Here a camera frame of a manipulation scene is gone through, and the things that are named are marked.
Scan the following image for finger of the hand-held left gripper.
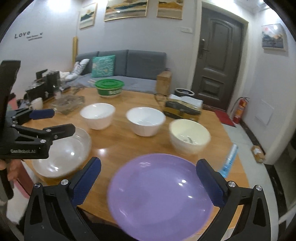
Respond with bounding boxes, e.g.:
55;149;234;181
11;123;76;143
6;108;55;126

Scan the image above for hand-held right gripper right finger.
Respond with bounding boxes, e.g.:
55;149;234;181
196;159;271;241

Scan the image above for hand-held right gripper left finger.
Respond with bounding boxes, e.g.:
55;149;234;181
24;157;102;241

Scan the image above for clear glass bowl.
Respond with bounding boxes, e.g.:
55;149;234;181
31;127;92;179

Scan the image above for purple plate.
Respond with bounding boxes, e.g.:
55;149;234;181
107;153;216;241

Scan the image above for cream white bowl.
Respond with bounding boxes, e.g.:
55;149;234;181
169;119;211;154

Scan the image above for person's left hand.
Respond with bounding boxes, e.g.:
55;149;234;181
0;159;23;181

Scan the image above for white mug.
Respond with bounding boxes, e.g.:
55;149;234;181
29;97;44;110

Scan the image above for clear glass tray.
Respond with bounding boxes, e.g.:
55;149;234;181
51;94;85;115

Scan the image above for black tea set tray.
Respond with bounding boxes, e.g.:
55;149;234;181
24;69;63;102

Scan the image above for white cloth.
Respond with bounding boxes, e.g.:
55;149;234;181
63;72;79;81

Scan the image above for small cardboard box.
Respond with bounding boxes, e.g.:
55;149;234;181
252;146;265;164

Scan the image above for white patterned cushion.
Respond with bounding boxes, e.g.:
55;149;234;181
72;59;90;76

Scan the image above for green lidded bowl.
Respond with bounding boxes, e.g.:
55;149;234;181
95;79;124;98

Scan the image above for red door mat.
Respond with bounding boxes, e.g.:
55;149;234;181
214;109;236;127

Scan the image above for yellow rolled mat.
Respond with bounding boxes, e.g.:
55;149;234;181
72;36;79;65

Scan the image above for teal patterned cushion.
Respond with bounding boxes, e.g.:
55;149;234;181
91;55;116;78

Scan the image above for red fire extinguisher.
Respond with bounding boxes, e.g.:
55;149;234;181
232;97;250;125

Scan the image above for black and gold tissue pack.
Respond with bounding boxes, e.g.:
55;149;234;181
163;94;203;123

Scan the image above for grey trash can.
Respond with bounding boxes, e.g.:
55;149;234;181
174;88;195;98

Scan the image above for tortoiseshell eyeglasses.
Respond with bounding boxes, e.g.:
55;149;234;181
154;93;171;104

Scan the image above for grey sofa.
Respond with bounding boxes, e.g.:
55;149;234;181
66;49;167;94

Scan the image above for small framed mountain painting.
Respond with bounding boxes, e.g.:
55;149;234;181
79;3;98;29

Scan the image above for wooden box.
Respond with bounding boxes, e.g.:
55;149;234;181
156;71;173;96

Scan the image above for dark brown door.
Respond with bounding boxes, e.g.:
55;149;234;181
191;1;249;112

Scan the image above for wide framed landscape painting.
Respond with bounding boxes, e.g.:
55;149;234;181
104;0;149;22

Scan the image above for framed sunset painting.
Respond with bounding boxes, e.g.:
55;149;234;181
261;23;288;51

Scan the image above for framed golden hill painting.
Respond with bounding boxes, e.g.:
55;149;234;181
157;0;183;18

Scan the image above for black wall lettering sticker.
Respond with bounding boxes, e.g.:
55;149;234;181
14;31;44;41

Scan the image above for door lock handle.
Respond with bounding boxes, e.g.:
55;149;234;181
199;39;210;57

